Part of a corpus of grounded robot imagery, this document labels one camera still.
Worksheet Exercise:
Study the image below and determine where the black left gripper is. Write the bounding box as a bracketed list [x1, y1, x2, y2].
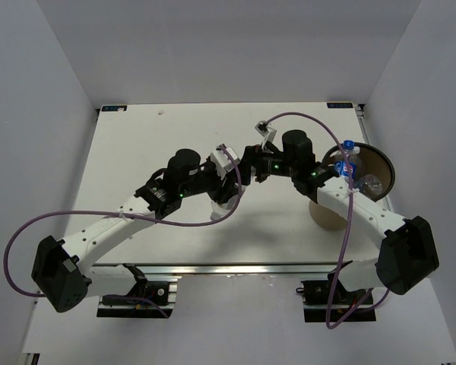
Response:
[179, 151, 240, 204]

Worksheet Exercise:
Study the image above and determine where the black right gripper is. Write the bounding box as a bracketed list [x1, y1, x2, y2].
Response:
[231, 142, 297, 186]

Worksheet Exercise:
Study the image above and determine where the clear bottle green white label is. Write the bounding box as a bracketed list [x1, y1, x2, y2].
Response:
[210, 179, 240, 221]

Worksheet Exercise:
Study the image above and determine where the small bottle blue cap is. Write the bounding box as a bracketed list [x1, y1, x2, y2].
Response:
[334, 140, 364, 182]

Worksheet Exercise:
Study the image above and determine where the clear bottle dark blue label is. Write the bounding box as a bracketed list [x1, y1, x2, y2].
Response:
[356, 174, 383, 198]

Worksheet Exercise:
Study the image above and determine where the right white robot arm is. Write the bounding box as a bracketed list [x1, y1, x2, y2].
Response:
[239, 130, 439, 303]

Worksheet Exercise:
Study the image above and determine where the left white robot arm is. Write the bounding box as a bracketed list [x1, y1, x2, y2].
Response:
[31, 145, 245, 313]

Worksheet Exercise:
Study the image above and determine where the brown cylindrical bin black rim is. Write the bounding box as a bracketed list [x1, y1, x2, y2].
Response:
[309, 142, 395, 230]

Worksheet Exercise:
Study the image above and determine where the right blue logo sticker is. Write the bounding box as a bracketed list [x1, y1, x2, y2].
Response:
[326, 102, 354, 109]

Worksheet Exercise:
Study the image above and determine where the blue logo sticker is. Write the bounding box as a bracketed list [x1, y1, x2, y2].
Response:
[326, 102, 354, 109]
[100, 105, 127, 113]

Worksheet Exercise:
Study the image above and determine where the left blue logo sticker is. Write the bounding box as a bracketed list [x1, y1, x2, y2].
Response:
[100, 105, 127, 113]

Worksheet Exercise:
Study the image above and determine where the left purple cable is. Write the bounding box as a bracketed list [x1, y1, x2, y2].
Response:
[3, 146, 240, 297]

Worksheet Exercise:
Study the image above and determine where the purple cable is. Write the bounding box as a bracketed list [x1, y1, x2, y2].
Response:
[264, 112, 389, 330]
[3, 146, 240, 297]

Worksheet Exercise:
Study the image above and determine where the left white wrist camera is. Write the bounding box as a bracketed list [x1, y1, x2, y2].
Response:
[209, 147, 240, 179]

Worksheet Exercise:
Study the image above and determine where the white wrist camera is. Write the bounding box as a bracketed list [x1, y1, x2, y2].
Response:
[209, 147, 240, 179]
[255, 121, 277, 151]

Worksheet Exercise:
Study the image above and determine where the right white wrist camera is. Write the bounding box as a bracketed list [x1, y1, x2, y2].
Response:
[255, 121, 277, 151]

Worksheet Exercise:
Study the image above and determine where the aluminium front table rail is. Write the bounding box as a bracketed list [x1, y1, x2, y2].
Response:
[94, 262, 354, 279]

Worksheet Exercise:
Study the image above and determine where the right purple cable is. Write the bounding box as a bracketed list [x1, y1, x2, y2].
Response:
[264, 112, 389, 330]

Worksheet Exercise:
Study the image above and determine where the aluminium right side rail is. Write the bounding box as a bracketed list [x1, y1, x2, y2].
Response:
[355, 104, 371, 144]

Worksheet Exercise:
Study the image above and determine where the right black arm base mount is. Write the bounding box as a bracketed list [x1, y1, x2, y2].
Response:
[296, 271, 376, 323]

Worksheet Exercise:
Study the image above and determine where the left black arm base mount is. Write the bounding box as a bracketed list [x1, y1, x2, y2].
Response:
[97, 264, 173, 319]

